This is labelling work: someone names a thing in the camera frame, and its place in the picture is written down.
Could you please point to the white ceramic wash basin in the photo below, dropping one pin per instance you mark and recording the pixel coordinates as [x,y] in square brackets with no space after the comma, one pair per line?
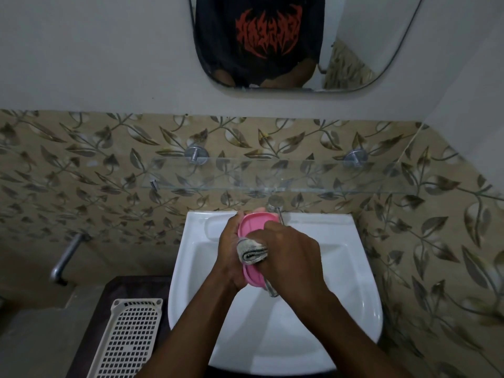
[275,334]

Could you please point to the person's left forearm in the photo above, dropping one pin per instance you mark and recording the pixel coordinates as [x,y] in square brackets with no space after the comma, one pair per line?
[189,338]

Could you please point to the pink plastic soap dish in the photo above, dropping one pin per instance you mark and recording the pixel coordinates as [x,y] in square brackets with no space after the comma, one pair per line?
[252,226]

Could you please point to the person's left hand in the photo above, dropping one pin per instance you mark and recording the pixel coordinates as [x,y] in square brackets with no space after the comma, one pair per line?
[227,257]

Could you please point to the clear glass wall shelf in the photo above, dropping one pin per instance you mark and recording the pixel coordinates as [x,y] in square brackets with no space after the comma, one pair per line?
[283,175]

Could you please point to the chrome wall pipe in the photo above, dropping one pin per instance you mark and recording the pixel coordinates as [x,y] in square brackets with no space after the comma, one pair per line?
[67,255]

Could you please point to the grey cleaning cloth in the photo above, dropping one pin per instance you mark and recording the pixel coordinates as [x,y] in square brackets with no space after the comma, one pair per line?
[251,251]

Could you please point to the round chrome shelf bracket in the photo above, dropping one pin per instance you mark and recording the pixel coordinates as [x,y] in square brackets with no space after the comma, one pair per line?
[355,158]
[196,154]

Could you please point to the person's right forearm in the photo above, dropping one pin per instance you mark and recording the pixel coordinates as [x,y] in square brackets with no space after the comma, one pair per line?
[346,342]

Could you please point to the dark brown side table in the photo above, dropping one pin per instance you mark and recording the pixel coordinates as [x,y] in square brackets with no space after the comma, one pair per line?
[96,310]

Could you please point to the white plastic perforated basket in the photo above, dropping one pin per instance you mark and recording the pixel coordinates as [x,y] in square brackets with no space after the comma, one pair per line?
[128,338]

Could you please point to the person's right fingers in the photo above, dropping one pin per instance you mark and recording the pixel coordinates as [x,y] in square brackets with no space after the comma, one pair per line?
[264,234]

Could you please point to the person's left fingers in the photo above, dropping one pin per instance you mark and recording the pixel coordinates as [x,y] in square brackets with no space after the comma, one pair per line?
[234,224]

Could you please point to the chrome basin tap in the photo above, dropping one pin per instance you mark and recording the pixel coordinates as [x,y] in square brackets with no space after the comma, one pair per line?
[275,202]

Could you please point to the person's right hand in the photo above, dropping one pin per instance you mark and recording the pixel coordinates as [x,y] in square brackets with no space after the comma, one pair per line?
[293,263]

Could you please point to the rounded wall mirror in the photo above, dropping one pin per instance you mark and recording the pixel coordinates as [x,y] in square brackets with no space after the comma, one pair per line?
[354,47]

